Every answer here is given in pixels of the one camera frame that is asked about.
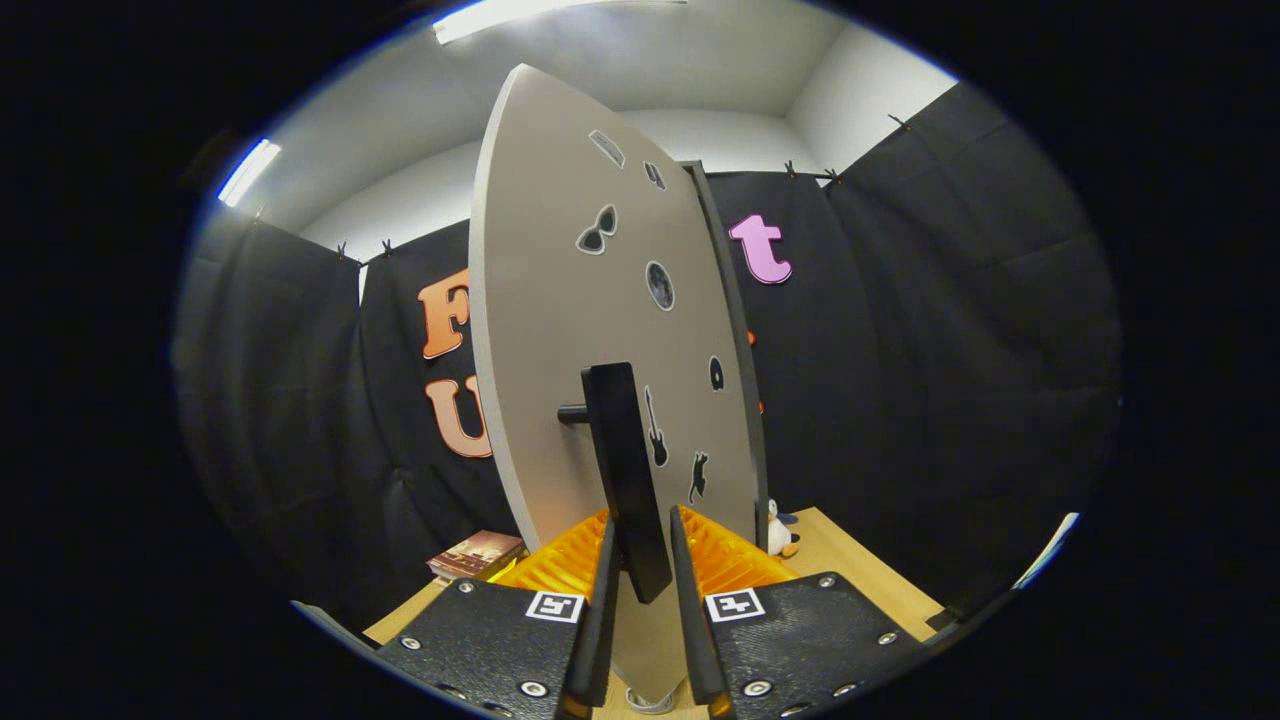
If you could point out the dark grey shoe cabinet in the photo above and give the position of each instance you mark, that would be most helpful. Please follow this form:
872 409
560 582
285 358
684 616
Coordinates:
745 340

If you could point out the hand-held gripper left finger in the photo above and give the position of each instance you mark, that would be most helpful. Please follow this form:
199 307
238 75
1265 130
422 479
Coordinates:
480 640

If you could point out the small ceiling light panel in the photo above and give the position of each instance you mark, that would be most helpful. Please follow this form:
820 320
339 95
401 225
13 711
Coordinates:
250 172

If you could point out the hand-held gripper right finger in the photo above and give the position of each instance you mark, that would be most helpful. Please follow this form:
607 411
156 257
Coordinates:
800 640

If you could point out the beige shoe cabinet door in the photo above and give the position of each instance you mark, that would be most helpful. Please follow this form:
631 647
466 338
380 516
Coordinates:
560 300

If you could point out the brown cover book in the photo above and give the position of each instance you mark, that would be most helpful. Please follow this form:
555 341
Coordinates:
480 552

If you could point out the long ceiling light panel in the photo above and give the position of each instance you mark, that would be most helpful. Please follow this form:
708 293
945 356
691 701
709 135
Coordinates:
520 15

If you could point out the black backdrop cloth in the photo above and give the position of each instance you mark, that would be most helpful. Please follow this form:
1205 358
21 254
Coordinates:
950 350

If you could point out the penguin plush toy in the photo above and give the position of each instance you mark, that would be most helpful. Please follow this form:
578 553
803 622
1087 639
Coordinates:
777 535

